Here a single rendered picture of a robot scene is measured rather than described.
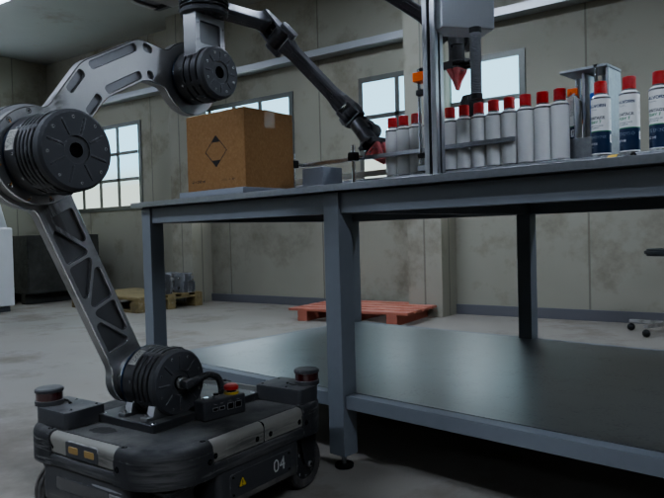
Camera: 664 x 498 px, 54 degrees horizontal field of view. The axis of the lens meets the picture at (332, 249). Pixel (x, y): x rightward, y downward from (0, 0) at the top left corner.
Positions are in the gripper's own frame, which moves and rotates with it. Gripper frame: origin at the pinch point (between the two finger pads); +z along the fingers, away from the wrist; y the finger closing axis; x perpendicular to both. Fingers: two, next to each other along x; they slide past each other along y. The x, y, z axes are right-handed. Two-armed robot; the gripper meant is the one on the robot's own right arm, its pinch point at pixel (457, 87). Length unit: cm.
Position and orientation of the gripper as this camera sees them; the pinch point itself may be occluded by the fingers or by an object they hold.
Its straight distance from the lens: 242.4
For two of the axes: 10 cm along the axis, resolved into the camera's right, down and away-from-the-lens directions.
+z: 0.4, 10.0, 0.4
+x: -6.5, 0.6, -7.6
